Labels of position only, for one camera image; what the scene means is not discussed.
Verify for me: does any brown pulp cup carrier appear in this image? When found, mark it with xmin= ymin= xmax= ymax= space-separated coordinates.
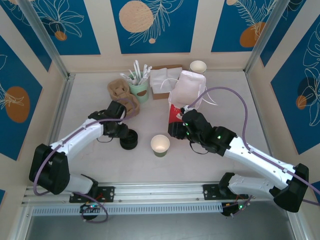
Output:
xmin=107 ymin=78 xmax=140 ymax=116

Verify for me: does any green paper coffee cup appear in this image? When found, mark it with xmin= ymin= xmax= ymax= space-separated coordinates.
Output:
xmin=150 ymin=134 xmax=171 ymax=158

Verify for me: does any red white paper bag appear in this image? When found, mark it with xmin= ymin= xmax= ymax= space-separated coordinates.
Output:
xmin=161 ymin=70 xmax=218 ymax=137

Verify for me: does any stack of black cup lids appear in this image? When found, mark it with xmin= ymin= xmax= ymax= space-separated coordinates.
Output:
xmin=119 ymin=129 xmax=139 ymax=151

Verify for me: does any mint green straw holder cup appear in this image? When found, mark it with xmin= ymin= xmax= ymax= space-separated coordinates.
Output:
xmin=128 ymin=71 xmax=151 ymax=104

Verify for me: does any brown cardboard napkin box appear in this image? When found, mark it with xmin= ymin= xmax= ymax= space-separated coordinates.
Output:
xmin=149 ymin=64 xmax=185 ymax=100

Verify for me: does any stack of white napkins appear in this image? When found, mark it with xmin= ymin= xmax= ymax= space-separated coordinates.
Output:
xmin=149 ymin=67 xmax=183 ymax=95

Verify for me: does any stack of paper cups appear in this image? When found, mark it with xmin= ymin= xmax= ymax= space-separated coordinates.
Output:
xmin=189 ymin=60 xmax=207 ymax=76

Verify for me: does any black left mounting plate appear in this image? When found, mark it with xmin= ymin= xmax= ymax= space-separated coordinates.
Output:
xmin=69 ymin=186 xmax=115 ymax=203

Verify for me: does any black mounting plate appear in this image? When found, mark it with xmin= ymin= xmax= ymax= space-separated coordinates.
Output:
xmin=202 ymin=183 xmax=226 ymax=201
xmin=69 ymin=186 xmax=115 ymax=203

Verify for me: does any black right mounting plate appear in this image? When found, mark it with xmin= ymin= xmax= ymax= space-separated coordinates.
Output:
xmin=202 ymin=183 xmax=226 ymax=201

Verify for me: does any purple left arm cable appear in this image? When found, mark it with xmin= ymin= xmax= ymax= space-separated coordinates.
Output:
xmin=32 ymin=97 xmax=139 ymax=223

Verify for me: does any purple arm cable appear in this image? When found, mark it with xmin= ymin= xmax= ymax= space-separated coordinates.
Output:
xmin=186 ymin=86 xmax=320 ymax=220
xmin=32 ymin=97 xmax=139 ymax=223

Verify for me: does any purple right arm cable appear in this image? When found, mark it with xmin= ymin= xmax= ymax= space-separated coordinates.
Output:
xmin=186 ymin=86 xmax=320 ymax=220

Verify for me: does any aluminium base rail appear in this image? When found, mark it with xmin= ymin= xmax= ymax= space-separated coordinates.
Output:
xmin=21 ymin=181 xmax=266 ymax=205

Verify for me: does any grey slotted cable duct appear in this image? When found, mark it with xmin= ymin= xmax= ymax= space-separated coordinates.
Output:
xmin=31 ymin=201 xmax=224 ymax=216

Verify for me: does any aluminium frame post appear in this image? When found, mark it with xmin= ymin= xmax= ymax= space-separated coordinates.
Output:
xmin=244 ymin=0 xmax=308 ymax=75
xmin=18 ymin=0 xmax=72 ymax=80

